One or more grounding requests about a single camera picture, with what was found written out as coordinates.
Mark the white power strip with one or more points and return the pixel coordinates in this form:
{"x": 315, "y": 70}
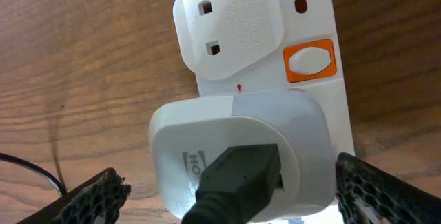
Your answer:
{"x": 263, "y": 45}

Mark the white charger plug adapter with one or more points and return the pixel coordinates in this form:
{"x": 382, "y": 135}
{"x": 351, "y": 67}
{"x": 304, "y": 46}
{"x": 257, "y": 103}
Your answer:
{"x": 243, "y": 158}

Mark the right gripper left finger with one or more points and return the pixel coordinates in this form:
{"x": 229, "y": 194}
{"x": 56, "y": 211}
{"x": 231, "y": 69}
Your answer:
{"x": 97, "y": 200}

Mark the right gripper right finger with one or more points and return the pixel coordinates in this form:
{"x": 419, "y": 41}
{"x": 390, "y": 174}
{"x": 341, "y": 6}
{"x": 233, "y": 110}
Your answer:
{"x": 366, "y": 193}

